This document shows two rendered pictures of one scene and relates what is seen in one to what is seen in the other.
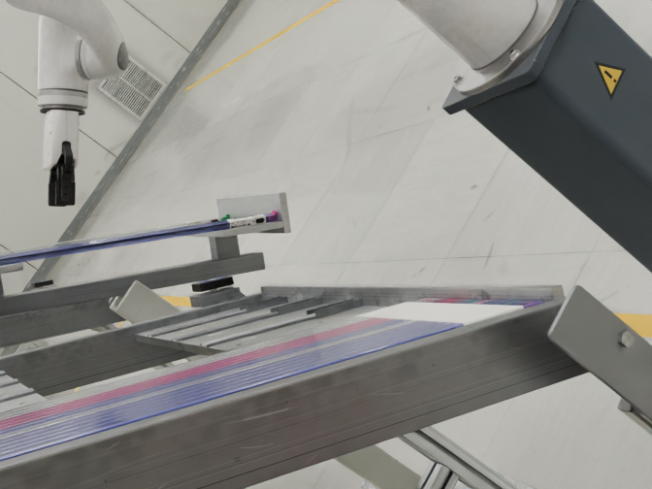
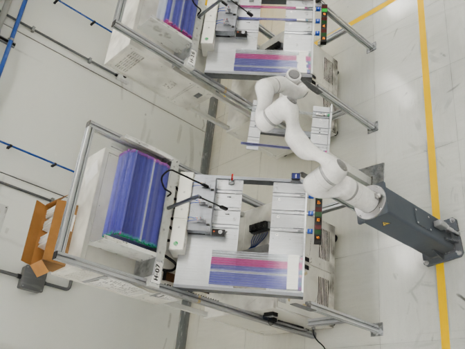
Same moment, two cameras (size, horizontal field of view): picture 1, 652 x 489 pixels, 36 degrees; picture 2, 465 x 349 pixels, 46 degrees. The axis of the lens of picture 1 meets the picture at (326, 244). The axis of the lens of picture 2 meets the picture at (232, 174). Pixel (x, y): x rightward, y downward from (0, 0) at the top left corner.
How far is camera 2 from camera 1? 286 cm
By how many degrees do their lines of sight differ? 66
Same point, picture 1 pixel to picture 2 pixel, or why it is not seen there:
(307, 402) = (256, 293)
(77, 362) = (259, 182)
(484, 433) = (393, 157)
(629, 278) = (448, 167)
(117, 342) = (269, 182)
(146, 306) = not seen: hidden behind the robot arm
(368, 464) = not seen: hidden behind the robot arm
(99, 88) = not seen: outside the picture
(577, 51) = (377, 220)
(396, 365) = (270, 294)
